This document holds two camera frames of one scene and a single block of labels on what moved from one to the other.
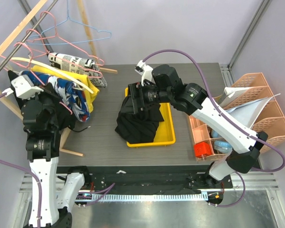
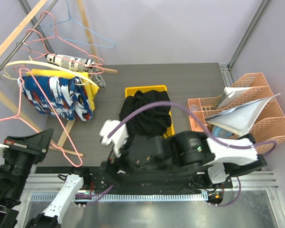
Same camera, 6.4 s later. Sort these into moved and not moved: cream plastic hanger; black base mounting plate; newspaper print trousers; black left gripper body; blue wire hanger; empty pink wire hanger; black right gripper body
Moved: black right gripper body; blue wire hanger; black left gripper body; cream plastic hanger
Not moved: black base mounting plate; empty pink wire hanger; newspaper print trousers
